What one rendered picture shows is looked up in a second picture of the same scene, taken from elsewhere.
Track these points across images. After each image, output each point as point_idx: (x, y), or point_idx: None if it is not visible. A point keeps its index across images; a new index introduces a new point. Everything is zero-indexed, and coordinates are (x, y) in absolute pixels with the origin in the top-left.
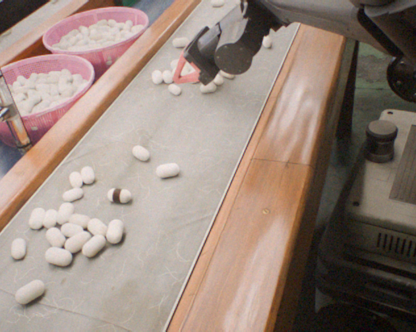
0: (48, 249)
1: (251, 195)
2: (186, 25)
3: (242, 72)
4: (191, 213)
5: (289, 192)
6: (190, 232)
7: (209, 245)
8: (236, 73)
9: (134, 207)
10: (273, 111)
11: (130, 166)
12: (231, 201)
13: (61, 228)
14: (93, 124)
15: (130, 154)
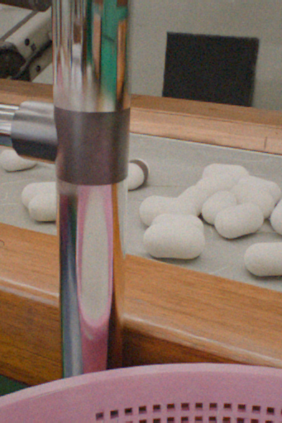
0: None
1: (184, 110)
2: None
3: (48, 7)
4: (182, 151)
5: (185, 102)
6: (219, 154)
7: (255, 136)
8: (43, 9)
9: (157, 178)
10: (25, 93)
11: (39, 177)
12: (189, 118)
13: (222, 206)
14: None
15: None
